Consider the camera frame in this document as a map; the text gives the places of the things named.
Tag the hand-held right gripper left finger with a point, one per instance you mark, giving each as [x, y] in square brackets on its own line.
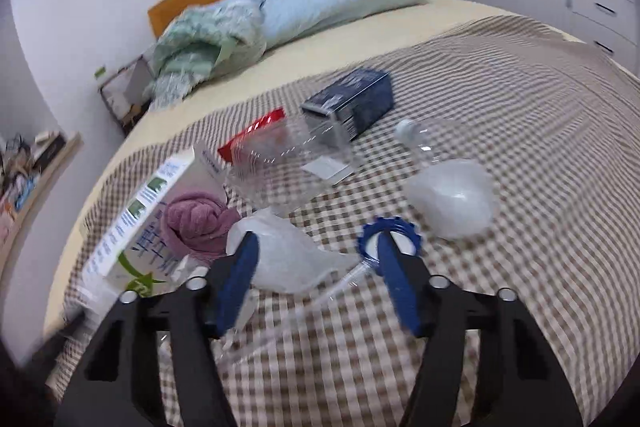
[235, 277]

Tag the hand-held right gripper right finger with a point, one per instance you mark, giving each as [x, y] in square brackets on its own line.
[400, 287]

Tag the white plastic bag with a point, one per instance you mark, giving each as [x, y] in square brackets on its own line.
[300, 257]

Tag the clear plastic clamshell container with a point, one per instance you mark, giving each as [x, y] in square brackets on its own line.
[280, 177]

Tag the clear plastic tube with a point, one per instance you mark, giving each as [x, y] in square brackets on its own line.
[345, 279]

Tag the pink rolled towel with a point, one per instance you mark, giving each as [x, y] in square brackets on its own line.
[195, 222]

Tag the clear crushed plastic bottle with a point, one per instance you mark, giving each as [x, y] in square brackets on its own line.
[450, 202]

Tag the white green milk carton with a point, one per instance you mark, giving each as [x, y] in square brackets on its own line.
[145, 217]

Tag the red flat packet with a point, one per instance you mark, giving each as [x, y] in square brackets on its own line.
[250, 132]

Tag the dark blue box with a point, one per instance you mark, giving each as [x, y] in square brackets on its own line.
[350, 102]

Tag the brown checkered blanket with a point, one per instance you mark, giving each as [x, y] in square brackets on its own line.
[500, 107]

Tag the wooden window ledge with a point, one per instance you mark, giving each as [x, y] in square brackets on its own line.
[45, 197]

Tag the black bedside rack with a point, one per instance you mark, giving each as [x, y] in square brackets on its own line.
[117, 99]

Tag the pile of cosmetic boxes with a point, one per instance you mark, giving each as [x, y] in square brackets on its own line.
[20, 177]

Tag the green floral quilt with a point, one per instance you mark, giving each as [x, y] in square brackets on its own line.
[200, 42]

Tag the small green device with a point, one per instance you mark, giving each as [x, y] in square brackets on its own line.
[100, 71]

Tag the light blue pillow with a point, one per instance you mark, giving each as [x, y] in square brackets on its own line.
[340, 2]

